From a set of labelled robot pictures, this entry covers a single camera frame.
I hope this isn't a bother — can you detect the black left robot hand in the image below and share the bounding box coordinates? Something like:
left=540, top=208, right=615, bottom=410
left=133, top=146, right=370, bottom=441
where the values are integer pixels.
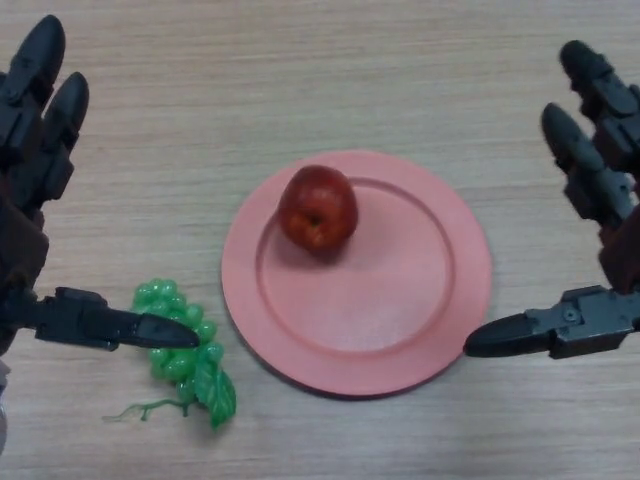
left=0, top=14, right=201, bottom=357

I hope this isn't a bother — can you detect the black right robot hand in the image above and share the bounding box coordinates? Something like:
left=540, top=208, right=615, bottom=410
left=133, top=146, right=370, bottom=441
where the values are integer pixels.
left=463, top=39, right=640, bottom=360

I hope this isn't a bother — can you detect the red apple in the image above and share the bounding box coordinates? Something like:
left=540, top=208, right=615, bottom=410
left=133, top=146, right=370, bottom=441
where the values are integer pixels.
left=278, top=164, right=359, bottom=259

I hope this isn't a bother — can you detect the pink round plate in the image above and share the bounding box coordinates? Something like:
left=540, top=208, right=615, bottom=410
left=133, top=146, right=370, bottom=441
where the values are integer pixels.
left=221, top=148, right=494, bottom=400

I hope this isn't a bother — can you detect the green plastic grape bunch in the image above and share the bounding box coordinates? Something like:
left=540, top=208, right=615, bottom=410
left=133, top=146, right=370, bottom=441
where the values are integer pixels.
left=102, top=278, right=237, bottom=432

